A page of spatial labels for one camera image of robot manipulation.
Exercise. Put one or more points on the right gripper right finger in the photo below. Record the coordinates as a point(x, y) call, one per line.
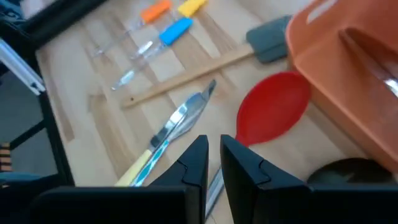
point(248, 186)

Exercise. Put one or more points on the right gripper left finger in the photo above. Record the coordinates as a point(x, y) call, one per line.
point(186, 174)

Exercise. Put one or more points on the red spoon with steel neck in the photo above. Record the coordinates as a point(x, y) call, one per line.
point(273, 105)

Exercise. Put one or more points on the blue mini spatula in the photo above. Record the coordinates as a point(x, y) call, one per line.
point(175, 31)

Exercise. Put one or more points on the orange mini spatula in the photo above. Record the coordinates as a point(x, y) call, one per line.
point(155, 11)

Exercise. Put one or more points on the all-steel utensil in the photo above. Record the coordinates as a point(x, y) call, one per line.
point(390, 84)

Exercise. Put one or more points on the black slotted spoon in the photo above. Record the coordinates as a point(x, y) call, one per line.
point(348, 171)

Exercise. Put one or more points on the orange plastic bin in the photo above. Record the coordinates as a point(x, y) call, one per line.
point(323, 81)

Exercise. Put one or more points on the silver aluminium profile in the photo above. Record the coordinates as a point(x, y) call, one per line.
point(18, 67)

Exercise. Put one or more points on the black metal table frame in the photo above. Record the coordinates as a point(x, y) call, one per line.
point(53, 124)

